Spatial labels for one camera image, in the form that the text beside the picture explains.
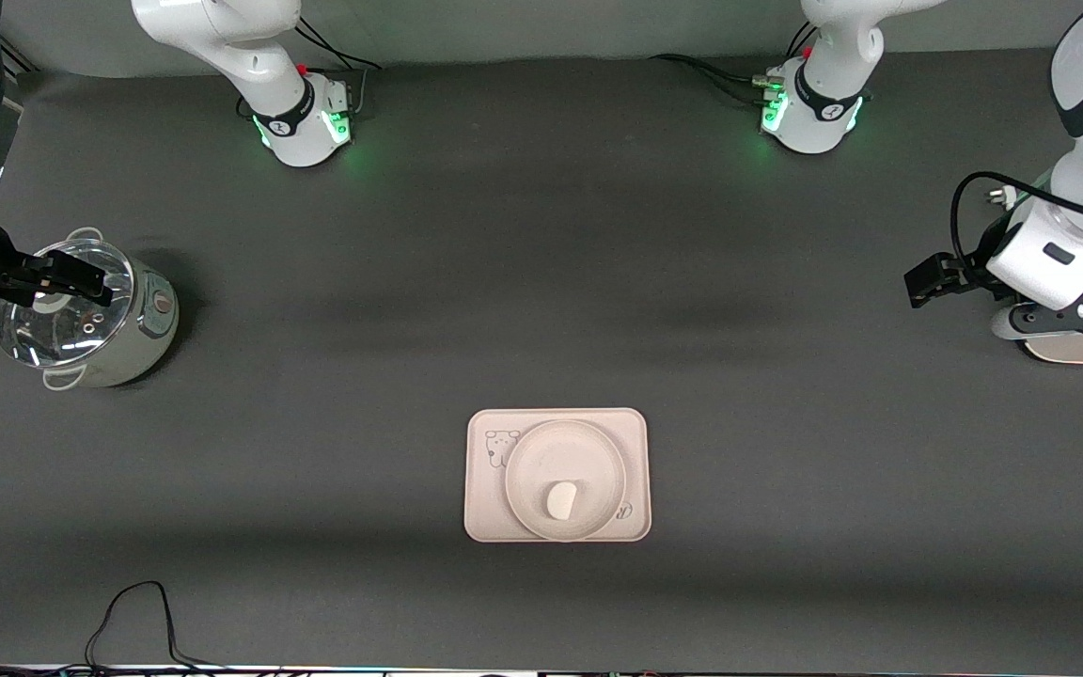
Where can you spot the steel pot with glass lid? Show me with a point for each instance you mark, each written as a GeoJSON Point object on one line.
{"type": "Point", "coordinates": [151, 329]}

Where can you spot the dark grey table cloth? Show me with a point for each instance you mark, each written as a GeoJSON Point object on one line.
{"type": "Point", "coordinates": [316, 423]}

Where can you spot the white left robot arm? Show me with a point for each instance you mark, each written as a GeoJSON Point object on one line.
{"type": "Point", "coordinates": [824, 122]}

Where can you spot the round beige plate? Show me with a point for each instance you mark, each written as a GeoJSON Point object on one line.
{"type": "Point", "coordinates": [588, 451]}

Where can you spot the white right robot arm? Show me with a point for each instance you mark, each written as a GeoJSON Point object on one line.
{"type": "Point", "coordinates": [288, 122]}

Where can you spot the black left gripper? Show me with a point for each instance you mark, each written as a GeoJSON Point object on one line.
{"type": "Point", "coordinates": [969, 269]}

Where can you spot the aluminium frame rail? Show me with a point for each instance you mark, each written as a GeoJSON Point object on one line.
{"type": "Point", "coordinates": [17, 61]}

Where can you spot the beige rectangular rabbit tray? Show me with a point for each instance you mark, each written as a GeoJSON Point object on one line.
{"type": "Point", "coordinates": [480, 512]}

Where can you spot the glass pot lid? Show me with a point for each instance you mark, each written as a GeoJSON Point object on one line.
{"type": "Point", "coordinates": [53, 334]}

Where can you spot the white steamed bun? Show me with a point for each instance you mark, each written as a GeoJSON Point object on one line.
{"type": "Point", "coordinates": [563, 500]}

